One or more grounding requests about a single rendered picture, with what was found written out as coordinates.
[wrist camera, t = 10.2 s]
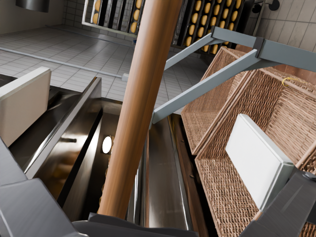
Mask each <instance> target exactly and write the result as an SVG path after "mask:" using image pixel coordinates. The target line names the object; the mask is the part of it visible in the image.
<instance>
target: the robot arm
mask: <svg viewBox="0 0 316 237"><path fill-rule="evenodd" d="M51 72H52V71H51V70H50V68H47V67H43V66H41V67H39V68H37V69H36V70H34V71H32V72H30V73H28V74H26V75H24V76H22V77H20V78H18V79H16V80H14V81H12V82H10V83H8V84H6V85H4V86H2V87H0V237H199V234H198V232H195V231H190V230H185V229H178V228H145V227H142V226H139V225H137V224H134V223H131V222H129V221H126V220H123V219H121V218H118V217H113V216H108V215H103V214H98V213H90V214H89V218H88V221H74V222H71V221H70V220H69V218H68V217H67V215H66V214H65V212H64V211H63V210H62V208H61V207H60V206H59V204H58V203H57V201H56V200H55V198H54V197H53V196H52V194H51V193H50V191H49V190H48V189H47V187H46V186H45V184H44V183H43V181H42V180H41V179H40V178H34V179H28V178H27V176H26V175H25V173H24V172H23V170H22V168H21V167H20V165H19V164H18V162H17V161H16V159H15V158H14V156H13V155H12V153H11V152H10V150H9V149H8V147H9V146H10V145H11V144H12V143H13V142H14V141H15V140H16V139H17V138H18V137H19V136H20V135H21V134H22V133H23V132H24V131H25V130H26V129H27V128H28V127H30V126H31V125H32V124H33V123H34V122H35V121H36V120H37V119H38V118H39V117H40V116H41V115H42V114H43V113H44V112H45V111H46V110H47V103H48V95H49V88H50V80H51ZM225 150H226V152H227V153H228V155H229V157H230V159H231V160H232V162H233V164H234V166H235V168H236V169H237V171H238V173H239V175H240V176H241V178H242V180H243V182H244V184H245V185H246V187H247V189H248V191H249V192H250V194H251V196H252V198H253V200H254V201H255V203H256V205H257V207H258V209H259V211H260V212H263V213H262V215H261V216H260V217H259V218H258V220H254V219H253V220H252V221H251V222H250V223H249V224H248V225H247V227H246V228H245V229H244V230H243V231H242V233H241V234H240V235H239V236H238V237H299V234H300V232H301V230H302V228H303V226H304V224H305V222H309V223H311V224H314V225H316V176H315V175H314V174H312V173H310V172H305V171H301V170H299V169H298V168H297V167H296V166H295V165H294V164H293V162H292V161H291V160H290V159H289V158H288V157H287V156H286V155H285V154H284V153H283V152H282V151H281V150H280V149H279V148H278V147H277V146H276V145H275V144H274V143H273V142H272V140H271V139H270V138H269V137H268V136H267V135H266V134H265V133H264V132H263V131H262V130H261V129H260V128H259V127H258V126H257V125H256V124H255V123H254V122H253V121H252V120H251V118H250V117H249V116H248V115H245V114H239V115H238V117H237V119H236V122H235V125H234V127H233V130H232V133H231V135H230V138H229V141H228V144H227V146H226V149H225Z"/></svg>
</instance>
